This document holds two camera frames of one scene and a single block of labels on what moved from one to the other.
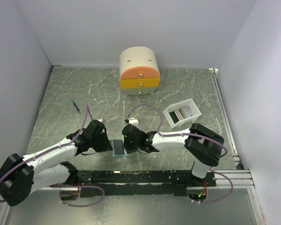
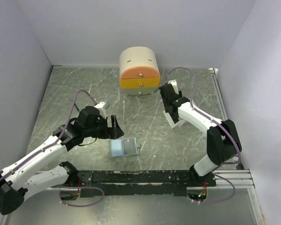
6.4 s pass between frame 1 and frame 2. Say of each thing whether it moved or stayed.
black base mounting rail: stayed
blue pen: stayed
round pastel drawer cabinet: stayed
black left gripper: moved
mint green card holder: stayed
